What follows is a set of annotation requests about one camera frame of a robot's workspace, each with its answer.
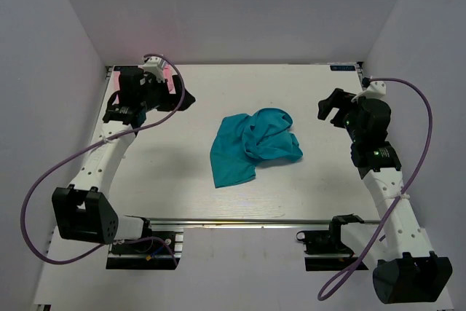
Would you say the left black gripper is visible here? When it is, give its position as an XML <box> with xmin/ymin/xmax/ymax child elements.
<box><xmin>139</xmin><ymin>75</ymin><xmax>196</xmax><ymax>112</ymax></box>

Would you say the teal t shirt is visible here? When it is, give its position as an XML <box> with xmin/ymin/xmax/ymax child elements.
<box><xmin>210</xmin><ymin>108</ymin><xmax>303</xmax><ymax>189</ymax></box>

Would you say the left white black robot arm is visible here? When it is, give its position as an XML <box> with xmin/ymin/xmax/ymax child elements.
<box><xmin>52</xmin><ymin>66</ymin><xmax>195</xmax><ymax>252</ymax></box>

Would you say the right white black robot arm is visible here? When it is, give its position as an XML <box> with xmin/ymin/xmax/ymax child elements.
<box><xmin>317</xmin><ymin>88</ymin><xmax>453</xmax><ymax>304</ymax></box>

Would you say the pink folded t shirt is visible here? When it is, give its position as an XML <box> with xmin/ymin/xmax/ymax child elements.
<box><xmin>111</xmin><ymin>67</ymin><xmax>176</xmax><ymax>95</ymax></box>

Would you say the right blue table label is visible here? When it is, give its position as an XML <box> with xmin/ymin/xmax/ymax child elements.
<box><xmin>330</xmin><ymin>65</ymin><xmax>356</xmax><ymax>71</ymax></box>

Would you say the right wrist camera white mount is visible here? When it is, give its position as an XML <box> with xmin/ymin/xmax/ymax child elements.
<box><xmin>352</xmin><ymin>77</ymin><xmax>387</xmax><ymax>103</ymax></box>

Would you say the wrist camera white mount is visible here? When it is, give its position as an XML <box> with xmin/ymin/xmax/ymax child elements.
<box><xmin>142</xmin><ymin>55</ymin><xmax>166</xmax><ymax>82</ymax></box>
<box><xmin>352</xmin><ymin>77</ymin><xmax>387</xmax><ymax>103</ymax></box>

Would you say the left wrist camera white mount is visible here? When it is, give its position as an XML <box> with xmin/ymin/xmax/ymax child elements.
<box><xmin>142</xmin><ymin>55</ymin><xmax>166</xmax><ymax>82</ymax></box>

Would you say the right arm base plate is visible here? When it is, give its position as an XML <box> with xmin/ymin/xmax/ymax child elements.
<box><xmin>294</xmin><ymin>213</ymin><xmax>379</xmax><ymax>272</ymax></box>

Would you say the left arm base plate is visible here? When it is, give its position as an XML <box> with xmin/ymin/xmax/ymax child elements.
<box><xmin>106</xmin><ymin>216</ymin><xmax>183</xmax><ymax>271</ymax></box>

